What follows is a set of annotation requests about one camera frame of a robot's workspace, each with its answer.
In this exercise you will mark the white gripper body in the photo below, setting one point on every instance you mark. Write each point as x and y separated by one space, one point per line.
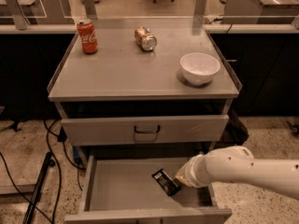
195 172

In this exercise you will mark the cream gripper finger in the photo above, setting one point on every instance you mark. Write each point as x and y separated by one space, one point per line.
181 177

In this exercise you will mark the black rxbar chocolate bar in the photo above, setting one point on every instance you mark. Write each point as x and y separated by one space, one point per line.
169 186

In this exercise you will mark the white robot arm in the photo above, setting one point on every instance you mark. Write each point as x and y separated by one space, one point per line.
238 165

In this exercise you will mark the closed grey upper drawer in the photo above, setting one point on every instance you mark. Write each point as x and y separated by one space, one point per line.
120 131

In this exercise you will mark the open grey middle drawer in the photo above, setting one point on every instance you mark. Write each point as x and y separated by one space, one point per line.
123 192

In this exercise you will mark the grey metal drawer cabinet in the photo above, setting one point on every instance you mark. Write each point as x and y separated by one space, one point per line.
121 80

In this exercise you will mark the dark cloth beside cabinet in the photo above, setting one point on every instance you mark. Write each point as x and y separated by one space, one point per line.
235 132

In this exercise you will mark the white ceramic bowl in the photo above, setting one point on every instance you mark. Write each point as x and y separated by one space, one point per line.
199 68

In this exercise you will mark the tipped silver orange can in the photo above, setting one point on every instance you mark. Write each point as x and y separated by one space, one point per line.
145 39

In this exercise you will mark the black bar on floor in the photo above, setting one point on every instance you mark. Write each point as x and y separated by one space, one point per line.
29 215

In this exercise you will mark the red coca-cola can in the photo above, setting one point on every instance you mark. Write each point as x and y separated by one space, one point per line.
87 35

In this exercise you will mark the grey desk back right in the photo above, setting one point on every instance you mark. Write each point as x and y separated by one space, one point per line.
260 11

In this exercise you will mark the grey desk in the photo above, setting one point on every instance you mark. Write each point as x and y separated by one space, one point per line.
260 11
39 11

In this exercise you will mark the grey desk back left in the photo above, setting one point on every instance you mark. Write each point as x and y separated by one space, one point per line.
39 11

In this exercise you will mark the black drawer handle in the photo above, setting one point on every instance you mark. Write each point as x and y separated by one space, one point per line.
147 130

